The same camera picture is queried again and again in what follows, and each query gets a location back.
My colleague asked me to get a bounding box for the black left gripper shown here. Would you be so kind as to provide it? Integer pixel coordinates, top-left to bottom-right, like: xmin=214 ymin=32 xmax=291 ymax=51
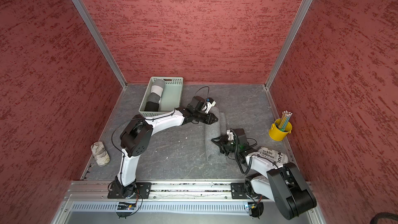
xmin=194 ymin=109 xmax=219 ymax=125

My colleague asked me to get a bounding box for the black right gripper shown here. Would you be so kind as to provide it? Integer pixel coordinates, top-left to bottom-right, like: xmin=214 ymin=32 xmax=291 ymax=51
xmin=211 ymin=134 xmax=240 ymax=156

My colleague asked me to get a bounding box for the grey cloth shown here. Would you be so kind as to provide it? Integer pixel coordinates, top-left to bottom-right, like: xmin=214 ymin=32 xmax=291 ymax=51
xmin=205 ymin=107 xmax=227 ymax=165

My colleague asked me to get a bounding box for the black white checkered scarf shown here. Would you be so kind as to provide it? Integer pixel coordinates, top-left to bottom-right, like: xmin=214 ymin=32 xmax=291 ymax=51
xmin=144 ymin=79 xmax=166 ymax=112

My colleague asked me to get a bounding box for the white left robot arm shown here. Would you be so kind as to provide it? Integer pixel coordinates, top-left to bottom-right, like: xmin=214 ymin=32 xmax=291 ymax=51
xmin=108 ymin=107 xmax=218 ymax=199

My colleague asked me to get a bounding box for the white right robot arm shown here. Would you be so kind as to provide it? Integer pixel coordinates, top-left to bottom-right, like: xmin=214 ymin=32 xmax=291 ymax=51
xmin=211 ymin=136 xmax=317 ymax=220

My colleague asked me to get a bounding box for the pale green plastic basket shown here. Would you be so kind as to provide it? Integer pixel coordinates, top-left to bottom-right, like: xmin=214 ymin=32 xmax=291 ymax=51
xmin=139 ymin=76 xmax=183 ymax=117

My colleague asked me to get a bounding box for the yellow pencil bucket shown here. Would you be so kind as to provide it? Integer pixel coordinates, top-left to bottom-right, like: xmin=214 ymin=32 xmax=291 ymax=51
xmin=268 ymin=119 xmax=293 ymax=141

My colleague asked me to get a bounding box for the white labelled bottle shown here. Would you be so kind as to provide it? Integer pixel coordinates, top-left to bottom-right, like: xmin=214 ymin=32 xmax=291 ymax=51
xmin=258 ymin=147 xmax=289 ymax=164

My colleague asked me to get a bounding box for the colored pencils bundle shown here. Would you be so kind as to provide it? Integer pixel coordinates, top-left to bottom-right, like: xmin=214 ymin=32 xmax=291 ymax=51
xmin=278 ymin=111 xmax=292 ymax=131

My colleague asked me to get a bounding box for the crumpled beige rag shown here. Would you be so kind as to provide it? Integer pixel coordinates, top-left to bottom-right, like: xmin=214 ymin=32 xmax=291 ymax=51
xmin=91 ymin=141 xmax=110 ymax=167

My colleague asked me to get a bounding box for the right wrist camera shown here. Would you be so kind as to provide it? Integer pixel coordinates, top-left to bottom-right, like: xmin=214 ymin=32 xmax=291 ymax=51
xmin=227 ymin=128 xmax=248 ymax=144

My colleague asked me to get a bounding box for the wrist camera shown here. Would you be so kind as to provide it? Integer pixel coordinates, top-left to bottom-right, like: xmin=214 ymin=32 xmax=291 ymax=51
xmin=187 ymin=96 xmax=216 ymax=114
xmin=227 ymin=128 xmax=248 ymax=144

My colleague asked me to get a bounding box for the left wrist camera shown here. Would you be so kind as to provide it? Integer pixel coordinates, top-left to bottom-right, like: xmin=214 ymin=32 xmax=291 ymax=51
xmin=187 ymin=96 xmax=216 ymax=114

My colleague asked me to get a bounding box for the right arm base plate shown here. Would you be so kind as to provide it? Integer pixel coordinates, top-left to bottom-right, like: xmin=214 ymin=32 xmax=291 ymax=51
xmin=231 ymin=182 xmax=268 ymax=200

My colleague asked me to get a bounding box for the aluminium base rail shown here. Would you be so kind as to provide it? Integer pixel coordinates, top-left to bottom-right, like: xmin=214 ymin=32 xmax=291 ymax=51
xmin=63 ymin=180 xmax=245 ymax=201

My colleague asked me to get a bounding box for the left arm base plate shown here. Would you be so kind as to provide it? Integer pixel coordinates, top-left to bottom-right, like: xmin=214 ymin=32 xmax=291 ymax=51
xmin=107 ymin=181 xmax=152 ymax=200

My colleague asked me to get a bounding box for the left corner aluminium post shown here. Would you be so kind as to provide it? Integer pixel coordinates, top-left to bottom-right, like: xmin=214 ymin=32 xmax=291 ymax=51
xmin=72 ymin=0 xmax=127 ymax=90

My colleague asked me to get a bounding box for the corner aluminium post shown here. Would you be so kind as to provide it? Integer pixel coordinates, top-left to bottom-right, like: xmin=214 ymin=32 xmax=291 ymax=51
xmin=265 ymin=0 xmax=313 ymax=90
xmin=72 ymin=0 xmax=127 ymax=90

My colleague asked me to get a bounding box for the right corner aluminium post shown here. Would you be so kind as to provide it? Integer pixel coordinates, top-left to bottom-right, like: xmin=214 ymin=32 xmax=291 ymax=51
xmin=265 ymin=0 xmax=313 ymax=90

